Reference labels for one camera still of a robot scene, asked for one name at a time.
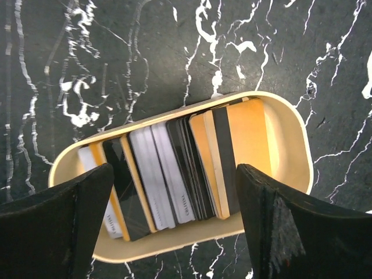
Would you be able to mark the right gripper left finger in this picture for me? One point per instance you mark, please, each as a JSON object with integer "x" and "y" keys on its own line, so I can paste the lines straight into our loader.
{"x": 53, "y": 233}

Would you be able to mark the beige oval card tray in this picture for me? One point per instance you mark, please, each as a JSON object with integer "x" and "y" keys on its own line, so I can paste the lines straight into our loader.
{"x": 290, "y": 158}

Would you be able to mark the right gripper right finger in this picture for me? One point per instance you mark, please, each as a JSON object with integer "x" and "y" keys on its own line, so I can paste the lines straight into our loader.
{"x": 294, "y": 235}

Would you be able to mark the stack of credit cards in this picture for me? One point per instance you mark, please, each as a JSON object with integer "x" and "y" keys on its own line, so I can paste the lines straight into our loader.
{"x": 180, "y": 170}

